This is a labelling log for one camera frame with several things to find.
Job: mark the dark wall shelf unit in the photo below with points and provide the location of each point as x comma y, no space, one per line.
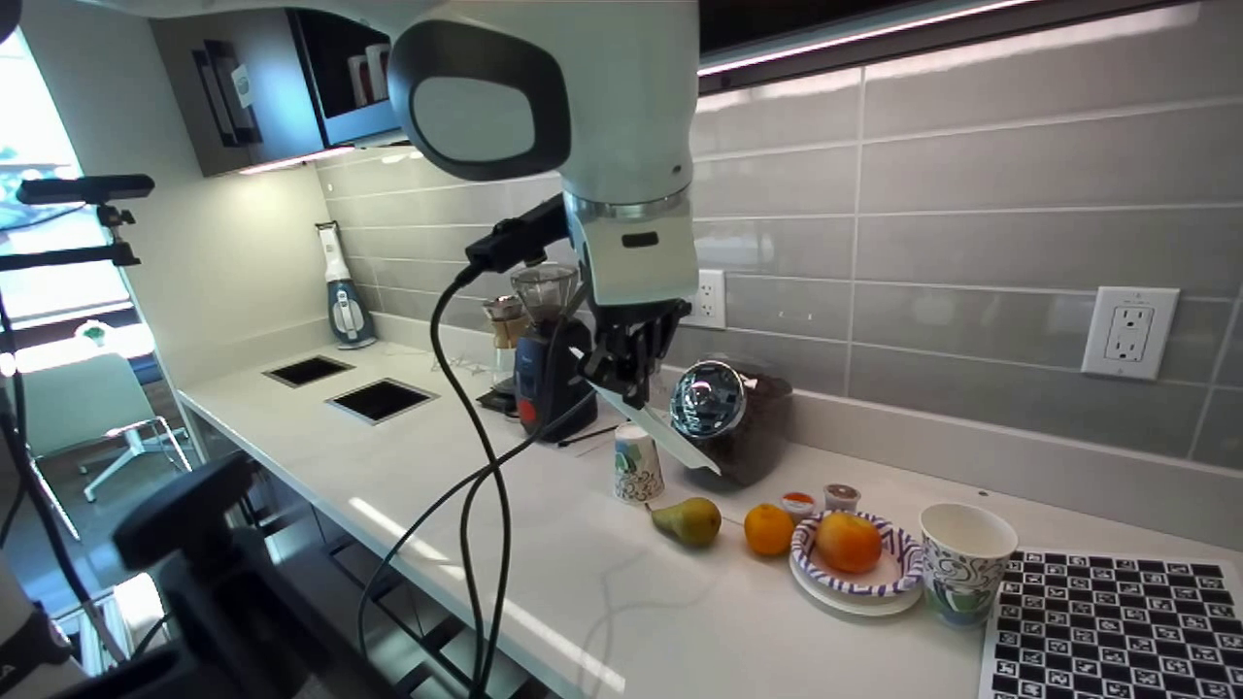
278,79

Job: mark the patterned tall cup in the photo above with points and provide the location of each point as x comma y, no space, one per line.
638,467

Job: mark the small glass grinder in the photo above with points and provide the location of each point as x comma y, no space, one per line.
503,332

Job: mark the striped patterned plate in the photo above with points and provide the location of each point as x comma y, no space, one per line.
898,568

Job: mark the orange fruit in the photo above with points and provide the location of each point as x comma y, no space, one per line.
769,529
847,546

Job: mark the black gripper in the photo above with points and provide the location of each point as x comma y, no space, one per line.
642,332

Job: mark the under-shelf light strip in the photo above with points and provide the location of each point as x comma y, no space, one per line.
905,60

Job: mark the small can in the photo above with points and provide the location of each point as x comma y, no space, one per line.
841,497

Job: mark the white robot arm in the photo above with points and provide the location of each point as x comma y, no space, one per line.
633,102

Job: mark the black coffee grinder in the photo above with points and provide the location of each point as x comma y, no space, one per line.
549,389

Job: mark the black camera on stand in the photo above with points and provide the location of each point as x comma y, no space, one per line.
84,186

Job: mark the green pear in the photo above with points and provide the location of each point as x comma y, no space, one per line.
686,523

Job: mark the patterned bowl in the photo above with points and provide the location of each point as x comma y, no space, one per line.
966,565

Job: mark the black mount block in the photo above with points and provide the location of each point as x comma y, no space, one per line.
180,508

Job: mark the grey handheld appliance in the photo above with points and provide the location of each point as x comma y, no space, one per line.
340,292

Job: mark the small white plate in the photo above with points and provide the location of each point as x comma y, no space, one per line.
841,605

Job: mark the white wall outlet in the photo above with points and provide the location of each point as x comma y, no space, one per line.
713,297
1126,332

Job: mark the small pod cup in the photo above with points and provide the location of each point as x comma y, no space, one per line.
797,502

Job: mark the black white checkered mat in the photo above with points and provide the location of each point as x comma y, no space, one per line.
1113,625

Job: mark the grey chair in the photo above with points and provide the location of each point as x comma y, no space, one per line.
70,402

